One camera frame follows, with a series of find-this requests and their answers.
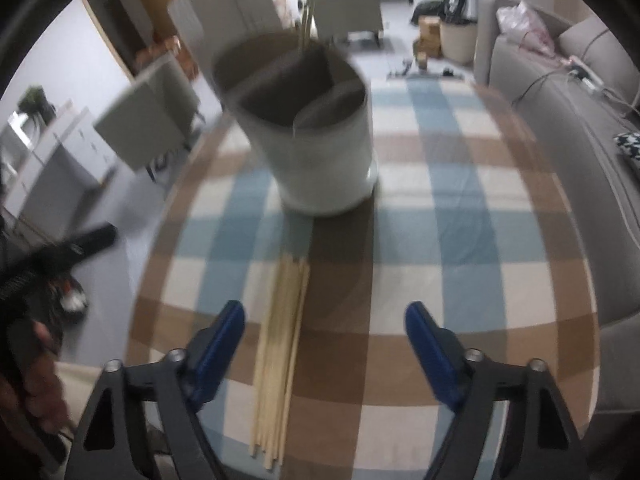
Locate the beige armchair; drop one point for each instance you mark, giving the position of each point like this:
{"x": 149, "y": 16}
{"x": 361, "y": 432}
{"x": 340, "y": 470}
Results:
{"x": 337, "y": 19}
{"x": 152, "y": 118}

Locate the black garbage bag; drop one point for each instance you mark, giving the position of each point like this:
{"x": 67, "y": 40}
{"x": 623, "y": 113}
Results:
{"x": 427, "y": 8}

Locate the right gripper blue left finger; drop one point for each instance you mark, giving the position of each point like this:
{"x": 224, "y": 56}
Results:
{"x": 111, "y": 441}

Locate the white plastic bag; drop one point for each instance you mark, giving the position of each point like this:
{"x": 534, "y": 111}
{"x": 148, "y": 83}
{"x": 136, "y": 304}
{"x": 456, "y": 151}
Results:
{"x": 523, "y": 26}

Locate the beige armchair far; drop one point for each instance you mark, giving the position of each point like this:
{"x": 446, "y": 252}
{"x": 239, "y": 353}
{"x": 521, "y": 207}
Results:
{"x": 337, "y": 19}

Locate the cream trash bin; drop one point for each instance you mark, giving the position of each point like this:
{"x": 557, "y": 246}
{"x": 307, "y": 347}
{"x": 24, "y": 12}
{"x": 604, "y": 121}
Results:
{"x": 458, "y": 42}

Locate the white utensil holder bucket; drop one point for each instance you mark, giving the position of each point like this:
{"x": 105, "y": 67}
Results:
{"x": 307, "y": 114}

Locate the wooden chopstick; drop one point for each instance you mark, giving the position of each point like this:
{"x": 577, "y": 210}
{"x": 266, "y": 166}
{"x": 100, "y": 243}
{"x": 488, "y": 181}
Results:
{"x": 278, "y": 343}
{"x": 301, "y": 298}
{"x": 258, "y": 371}
{"x": 304, "y": 25}

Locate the person left hand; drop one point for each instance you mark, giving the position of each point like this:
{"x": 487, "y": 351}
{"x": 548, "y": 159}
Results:
{"x": 44, "y": 392}

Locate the black backpack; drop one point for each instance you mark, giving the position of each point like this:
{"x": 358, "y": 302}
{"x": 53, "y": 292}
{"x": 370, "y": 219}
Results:
{"x": 409, "y": 68}

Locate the white ribbed suitcase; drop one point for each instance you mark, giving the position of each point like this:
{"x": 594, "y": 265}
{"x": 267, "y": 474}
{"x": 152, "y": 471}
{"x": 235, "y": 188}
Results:
{"x": 207, "y": 27}

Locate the houndstooth pillow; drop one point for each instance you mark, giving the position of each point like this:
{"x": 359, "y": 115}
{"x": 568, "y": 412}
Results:
{"x": 629, "y": 145}

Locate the checkered tablecloth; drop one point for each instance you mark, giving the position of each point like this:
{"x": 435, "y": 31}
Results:
{"x": 467, "y": 218}

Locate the cardboard box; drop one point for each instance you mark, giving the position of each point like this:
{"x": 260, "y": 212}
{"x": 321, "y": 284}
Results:
{"x": 429, "y": 28}

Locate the white drawer cabinet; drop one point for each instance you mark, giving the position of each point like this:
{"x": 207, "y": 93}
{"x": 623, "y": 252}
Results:
{"x": 71, "y": 139}

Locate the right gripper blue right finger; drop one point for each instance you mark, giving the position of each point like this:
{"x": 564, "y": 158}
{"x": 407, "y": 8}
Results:
{"x": 539, "y": 439}

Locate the beige armchair near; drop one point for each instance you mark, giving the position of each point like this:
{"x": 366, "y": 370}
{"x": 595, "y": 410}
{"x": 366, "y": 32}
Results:
{"x": 152, "y": 118}

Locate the white power strip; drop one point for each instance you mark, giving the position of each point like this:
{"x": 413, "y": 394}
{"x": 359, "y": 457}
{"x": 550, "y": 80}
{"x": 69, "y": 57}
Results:
{"x": 584, "y": 73}

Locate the grey sofa cushion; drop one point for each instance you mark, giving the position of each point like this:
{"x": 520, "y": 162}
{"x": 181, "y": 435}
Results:
{"x": 594, "y": 44}

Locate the grey sofa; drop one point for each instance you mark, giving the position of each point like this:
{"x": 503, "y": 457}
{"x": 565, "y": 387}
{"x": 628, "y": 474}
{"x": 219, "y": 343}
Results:
{"x": 576, "y": 130}

